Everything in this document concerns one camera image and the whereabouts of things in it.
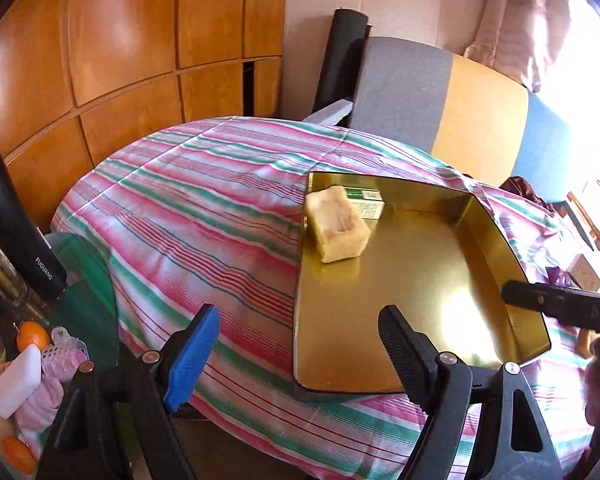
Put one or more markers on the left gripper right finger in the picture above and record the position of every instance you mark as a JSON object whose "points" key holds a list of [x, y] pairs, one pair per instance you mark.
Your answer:
{"points": [[411, 354]]}

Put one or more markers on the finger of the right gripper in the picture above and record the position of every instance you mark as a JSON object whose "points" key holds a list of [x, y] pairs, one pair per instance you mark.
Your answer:
{"points": [[572, 307]]}

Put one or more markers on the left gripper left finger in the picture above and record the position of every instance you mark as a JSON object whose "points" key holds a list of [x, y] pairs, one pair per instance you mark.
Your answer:
{"points": [[186, 353]]}

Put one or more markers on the yellow sponge block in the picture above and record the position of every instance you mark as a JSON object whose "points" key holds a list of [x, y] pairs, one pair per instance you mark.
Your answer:
{"points": [[338, 229]]}

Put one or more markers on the beige cardboard box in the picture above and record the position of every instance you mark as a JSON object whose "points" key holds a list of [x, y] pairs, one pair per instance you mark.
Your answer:
{"points": [[584, 274]]}

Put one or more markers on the gold and maroon tin tray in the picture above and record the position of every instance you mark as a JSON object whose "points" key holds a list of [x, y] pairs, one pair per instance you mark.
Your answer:
{"points": [[436, 253]]}

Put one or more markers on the pink hair rollers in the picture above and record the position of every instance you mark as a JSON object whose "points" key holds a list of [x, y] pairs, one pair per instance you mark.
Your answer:
{"points": [[64, 356]]}

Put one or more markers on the dark red cloth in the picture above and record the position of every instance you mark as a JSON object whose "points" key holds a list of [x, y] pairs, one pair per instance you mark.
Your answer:
{"points": [[521, 187]]}

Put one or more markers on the small green white box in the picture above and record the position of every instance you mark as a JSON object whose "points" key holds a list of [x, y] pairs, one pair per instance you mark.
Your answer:
{"points": [[368, 202]]}

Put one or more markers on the orange fruit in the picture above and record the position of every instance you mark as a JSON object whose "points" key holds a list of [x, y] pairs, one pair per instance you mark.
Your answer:
{"points": [[19, 455], [30, 332]]}

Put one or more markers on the white soap bar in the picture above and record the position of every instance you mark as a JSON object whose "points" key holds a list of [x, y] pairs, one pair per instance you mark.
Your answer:
{"points": [[19, 380]]}

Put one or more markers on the black thermos bottle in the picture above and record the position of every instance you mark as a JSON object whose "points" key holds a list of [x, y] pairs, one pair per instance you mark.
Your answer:
{"points": [[25, 247]]}

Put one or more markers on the black rolled mat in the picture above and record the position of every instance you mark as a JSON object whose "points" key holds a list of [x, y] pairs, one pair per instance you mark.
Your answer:
{"points": [[343, 57]]}

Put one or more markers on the wooden wardrobe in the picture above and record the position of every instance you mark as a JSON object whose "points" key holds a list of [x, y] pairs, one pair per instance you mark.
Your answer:
{"points": [[80, 79]]}

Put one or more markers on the pink curtain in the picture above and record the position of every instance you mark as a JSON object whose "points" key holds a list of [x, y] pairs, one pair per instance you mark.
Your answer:
{"points": [[521, 39]]}

